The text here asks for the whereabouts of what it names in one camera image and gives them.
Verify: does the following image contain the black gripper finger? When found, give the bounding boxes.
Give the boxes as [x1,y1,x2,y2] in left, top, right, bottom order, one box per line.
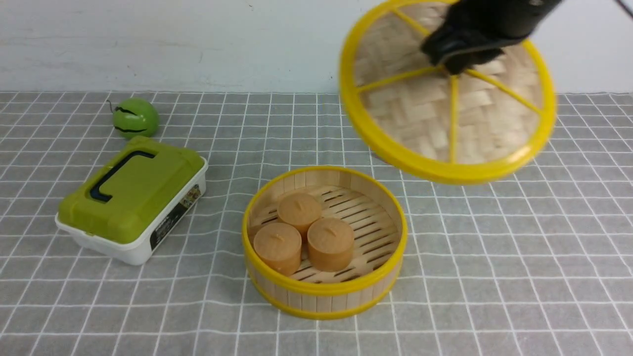
[444,48,504,75]

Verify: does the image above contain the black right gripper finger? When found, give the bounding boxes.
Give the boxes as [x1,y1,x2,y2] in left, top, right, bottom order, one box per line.
[421,25,494,62]

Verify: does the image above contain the brown round bun back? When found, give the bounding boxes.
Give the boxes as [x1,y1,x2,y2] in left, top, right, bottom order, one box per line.
[276,192,322,241]

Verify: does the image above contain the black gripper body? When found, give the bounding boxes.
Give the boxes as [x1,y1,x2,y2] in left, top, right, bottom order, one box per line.
[445,0,561,39]

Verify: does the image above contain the brown round bun left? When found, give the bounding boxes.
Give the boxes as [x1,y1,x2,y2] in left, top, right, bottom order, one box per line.
[253,222,302,276]

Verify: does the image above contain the green toy melon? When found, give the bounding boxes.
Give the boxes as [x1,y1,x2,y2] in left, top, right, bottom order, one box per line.
[108,97,160,140]

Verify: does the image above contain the green lidded white plastic box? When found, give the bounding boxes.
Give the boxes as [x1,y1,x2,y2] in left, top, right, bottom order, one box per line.
[55,136,208,266]

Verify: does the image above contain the grey checked tablecloth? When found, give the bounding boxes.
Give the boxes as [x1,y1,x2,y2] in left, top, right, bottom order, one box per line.
[0,92,633,356]

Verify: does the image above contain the brown round bun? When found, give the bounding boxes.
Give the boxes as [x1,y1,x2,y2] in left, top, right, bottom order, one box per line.
[253,222,302,276]
[276,192,322,241]
[307,217,355,272]

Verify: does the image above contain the brown round bun right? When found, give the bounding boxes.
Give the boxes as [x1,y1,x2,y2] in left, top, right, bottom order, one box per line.
[307,217,355,272]

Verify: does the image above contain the yellow woven steamer lid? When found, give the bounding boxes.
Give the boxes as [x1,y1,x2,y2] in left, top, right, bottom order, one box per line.
[339,0,557,185]

